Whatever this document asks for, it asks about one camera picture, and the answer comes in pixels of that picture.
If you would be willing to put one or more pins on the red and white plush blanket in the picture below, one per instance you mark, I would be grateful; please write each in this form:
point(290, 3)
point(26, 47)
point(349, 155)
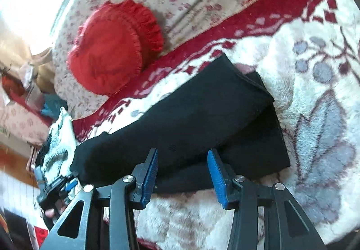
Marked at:
point(303, 114)

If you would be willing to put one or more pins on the teal cloth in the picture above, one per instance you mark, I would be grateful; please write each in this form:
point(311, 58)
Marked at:
point(53, 105)

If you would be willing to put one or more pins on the red round ruffled pillow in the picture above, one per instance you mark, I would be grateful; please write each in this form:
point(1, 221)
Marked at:
point(109, 50)

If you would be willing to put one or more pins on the person's left hand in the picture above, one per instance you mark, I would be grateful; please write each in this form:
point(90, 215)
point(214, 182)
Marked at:
point(51, 212)

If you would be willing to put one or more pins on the tan cloth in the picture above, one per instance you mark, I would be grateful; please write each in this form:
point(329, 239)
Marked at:
point(45, 69)

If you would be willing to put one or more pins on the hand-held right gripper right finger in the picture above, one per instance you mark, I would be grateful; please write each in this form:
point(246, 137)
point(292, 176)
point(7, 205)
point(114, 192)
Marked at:
point(217, 182)

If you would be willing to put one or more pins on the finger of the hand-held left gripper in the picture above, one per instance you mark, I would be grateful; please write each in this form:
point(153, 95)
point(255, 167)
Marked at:
point(56, 191)

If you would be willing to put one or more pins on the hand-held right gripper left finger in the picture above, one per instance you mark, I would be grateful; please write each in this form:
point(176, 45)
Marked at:
point(150, 182)

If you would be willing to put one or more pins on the black pants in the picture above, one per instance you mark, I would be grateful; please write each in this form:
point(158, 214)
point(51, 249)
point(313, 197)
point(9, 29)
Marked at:
point(182, 126)

